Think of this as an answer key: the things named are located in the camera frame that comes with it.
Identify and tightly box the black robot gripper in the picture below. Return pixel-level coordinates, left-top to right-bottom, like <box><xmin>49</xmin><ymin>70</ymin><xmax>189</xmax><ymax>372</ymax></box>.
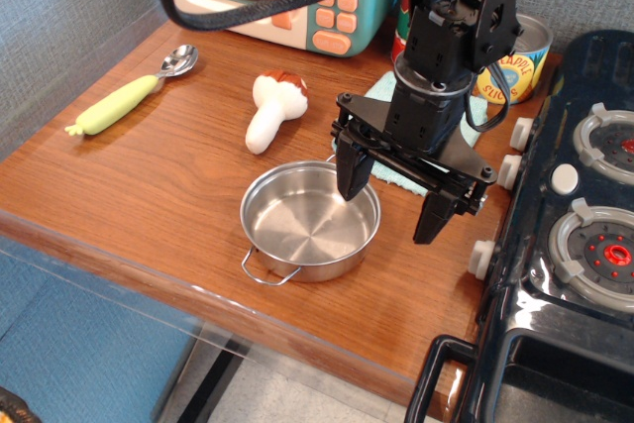
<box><xmin>332</xmin><ymin>57</ymin><xmax>497</xmax><ymax>245</ymax></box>

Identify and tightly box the plush white brown mushroom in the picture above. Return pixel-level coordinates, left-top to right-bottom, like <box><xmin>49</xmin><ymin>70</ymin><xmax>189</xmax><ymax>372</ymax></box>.
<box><xmin>245</xmin><ymin>69</ymin><xmax>308</xmax><ymax>155</ymax></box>

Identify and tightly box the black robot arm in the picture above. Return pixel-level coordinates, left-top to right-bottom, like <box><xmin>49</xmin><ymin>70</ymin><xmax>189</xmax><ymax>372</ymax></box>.
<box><xmin>333</xmin><ymin>0</ymin><xmax>523</xmax><ymax>244</ymax></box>

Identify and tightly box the folded teal cloth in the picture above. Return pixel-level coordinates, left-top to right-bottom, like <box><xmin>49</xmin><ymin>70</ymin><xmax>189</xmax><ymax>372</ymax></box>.
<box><xmin>354</xmin><ymin>71</ymin><xmax>487</xmax><ymax>197</ymax></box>

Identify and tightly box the tomato sauce can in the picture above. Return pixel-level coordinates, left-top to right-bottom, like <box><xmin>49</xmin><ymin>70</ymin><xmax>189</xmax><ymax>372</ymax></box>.
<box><xmin>391</xmin><ymin>0</ymin><xmax>410</xmax><ymax>61</ymax></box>

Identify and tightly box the pineapple slices can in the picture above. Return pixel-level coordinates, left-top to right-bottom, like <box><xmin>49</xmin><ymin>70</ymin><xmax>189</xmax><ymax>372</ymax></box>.
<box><xmin>498</xmin><ymin>14</ymin><xmax>553</xmax><ymax>105</ymax></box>

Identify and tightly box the black toy stove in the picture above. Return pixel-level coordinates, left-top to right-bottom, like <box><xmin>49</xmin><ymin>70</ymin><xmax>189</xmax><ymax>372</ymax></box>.
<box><xmin>406</xmin><ymin>30</ymin><xmax>633</xmax><ymax>422</ymax></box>

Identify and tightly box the orange object bottom left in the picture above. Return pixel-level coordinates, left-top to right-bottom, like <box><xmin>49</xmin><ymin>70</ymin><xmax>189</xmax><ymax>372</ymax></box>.
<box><xmin>0</xmin><ymin>387</ymin><xmax>42</xmax><ymax>423</ymax></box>

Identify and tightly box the steel pan with handles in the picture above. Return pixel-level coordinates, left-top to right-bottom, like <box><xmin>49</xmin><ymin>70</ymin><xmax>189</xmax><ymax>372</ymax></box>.
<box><xmin>240</xmin><ymin>160</ymin><xmax>381</xmax><ymax>287</ymax></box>

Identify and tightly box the spoon with green handle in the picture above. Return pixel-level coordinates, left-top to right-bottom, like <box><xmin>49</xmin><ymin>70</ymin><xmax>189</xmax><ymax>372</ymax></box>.
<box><xmin>64</xmin><ymin>45</ymin><xmax>198</xmax><ymax>137</ymax></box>

